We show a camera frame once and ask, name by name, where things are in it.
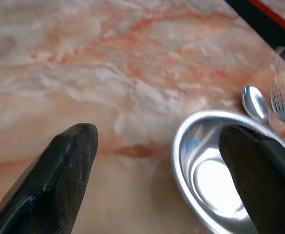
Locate shiny steel bowl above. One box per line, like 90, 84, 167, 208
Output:
171, 109, 285, 234

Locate steel fork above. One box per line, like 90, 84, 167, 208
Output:
269, 89, 285, 128

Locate steel spoon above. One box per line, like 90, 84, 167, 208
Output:
241, 85, 276, 130

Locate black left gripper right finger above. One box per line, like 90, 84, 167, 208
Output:
219, 124, 285, 234

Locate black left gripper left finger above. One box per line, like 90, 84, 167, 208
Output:
0, 122, 99, 234

